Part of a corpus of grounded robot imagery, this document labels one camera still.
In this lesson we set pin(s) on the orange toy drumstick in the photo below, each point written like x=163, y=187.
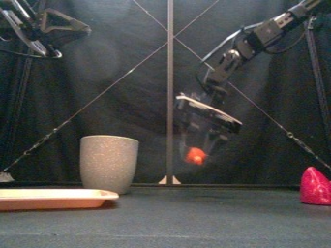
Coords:
x=195, y=156

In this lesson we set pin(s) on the grey vertical frame post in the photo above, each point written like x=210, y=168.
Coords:
x=170, y=64

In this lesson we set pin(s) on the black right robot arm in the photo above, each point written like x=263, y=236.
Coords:
x=267, y=32

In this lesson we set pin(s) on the black slanted frame strut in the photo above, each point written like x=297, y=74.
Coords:
x=320, y=74

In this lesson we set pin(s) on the white corner bracket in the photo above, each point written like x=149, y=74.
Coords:
x=6, y=177

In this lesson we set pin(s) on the red toy strawberry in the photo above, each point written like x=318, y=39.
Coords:
x=316, y=187

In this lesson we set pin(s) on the pink rectangular plate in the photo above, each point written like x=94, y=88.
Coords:
x=51, y=197

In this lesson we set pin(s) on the grey speckled cup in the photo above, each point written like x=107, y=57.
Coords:
x=109, y=163

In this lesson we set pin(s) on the white post foot bracket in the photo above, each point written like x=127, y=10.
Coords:
x=170, y=180

